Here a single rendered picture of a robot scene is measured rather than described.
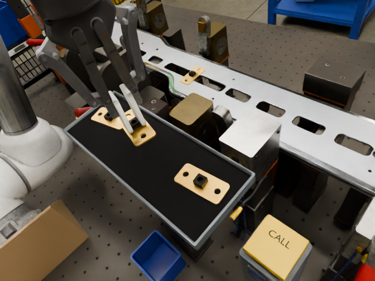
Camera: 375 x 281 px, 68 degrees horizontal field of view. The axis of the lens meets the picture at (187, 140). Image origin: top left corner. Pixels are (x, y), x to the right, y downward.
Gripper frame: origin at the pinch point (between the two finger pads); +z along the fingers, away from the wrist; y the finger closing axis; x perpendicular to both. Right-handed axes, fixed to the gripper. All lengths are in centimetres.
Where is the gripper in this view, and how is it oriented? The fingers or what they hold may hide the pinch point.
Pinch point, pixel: (126, 109)
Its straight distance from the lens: 44.5
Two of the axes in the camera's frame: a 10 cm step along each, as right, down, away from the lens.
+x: -5.3, -5.8, 6.1
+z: 2.0, 6.2, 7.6
